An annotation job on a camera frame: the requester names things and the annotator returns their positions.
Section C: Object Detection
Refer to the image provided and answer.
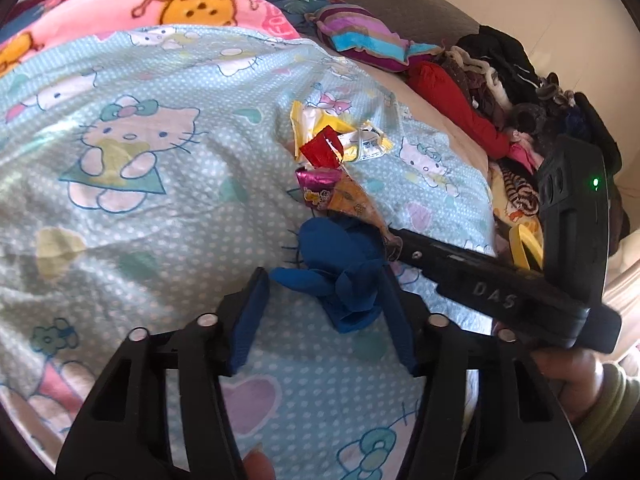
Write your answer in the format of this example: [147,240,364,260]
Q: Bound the blue leaf-print quilt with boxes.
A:
[250,0,341,28]

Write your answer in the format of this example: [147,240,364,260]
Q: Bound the red foil wrapper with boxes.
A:
[298,127,346,168]

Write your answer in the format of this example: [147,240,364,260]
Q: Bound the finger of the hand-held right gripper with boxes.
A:
[387,227,452,284]

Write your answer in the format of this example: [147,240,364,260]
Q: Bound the orange clear snack wrapper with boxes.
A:
[327,175,403,261]

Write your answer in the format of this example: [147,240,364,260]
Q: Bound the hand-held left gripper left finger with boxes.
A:
[56,266,271,480]

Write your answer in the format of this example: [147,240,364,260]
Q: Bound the person's left hand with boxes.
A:
[244,450,277,480]

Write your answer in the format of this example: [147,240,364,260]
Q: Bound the yellow cartoon-print blanket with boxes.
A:
[490,165,542,233]

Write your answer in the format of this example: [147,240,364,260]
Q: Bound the black jacket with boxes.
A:
[457,27,543,92]

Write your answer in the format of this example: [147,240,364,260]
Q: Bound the purple striped pillow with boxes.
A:
[305,4,443,73]

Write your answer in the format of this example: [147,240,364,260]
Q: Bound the person's right forearm green sleeve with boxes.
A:
[575,362,640,456]

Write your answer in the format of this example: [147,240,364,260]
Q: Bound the light blue cat-print blanket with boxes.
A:
[0,25,498,480]

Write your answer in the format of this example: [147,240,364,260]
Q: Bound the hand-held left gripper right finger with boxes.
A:
[382,265,586,480]

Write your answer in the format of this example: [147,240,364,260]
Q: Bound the blue rubber glove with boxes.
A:
[270,215,396,335]

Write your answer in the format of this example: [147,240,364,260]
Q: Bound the magenta foil wrapper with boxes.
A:
[295,166,343,213]

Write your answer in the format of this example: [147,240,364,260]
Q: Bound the yellow round bin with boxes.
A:
[510,222,546,271]

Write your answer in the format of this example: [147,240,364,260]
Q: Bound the yellow snack wrapper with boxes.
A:
[291,101,395,163]

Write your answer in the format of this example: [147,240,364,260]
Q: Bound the pile of mixed clothes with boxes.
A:
[435,27,632,241]

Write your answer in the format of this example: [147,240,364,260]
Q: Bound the person's right hand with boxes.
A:
[530,347,606,426]

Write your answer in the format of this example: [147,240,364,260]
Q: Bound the red garment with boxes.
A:
[407,62,512,157]

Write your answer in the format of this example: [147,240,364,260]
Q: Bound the pink bear-print blanket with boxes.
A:
[0,0,301,78]

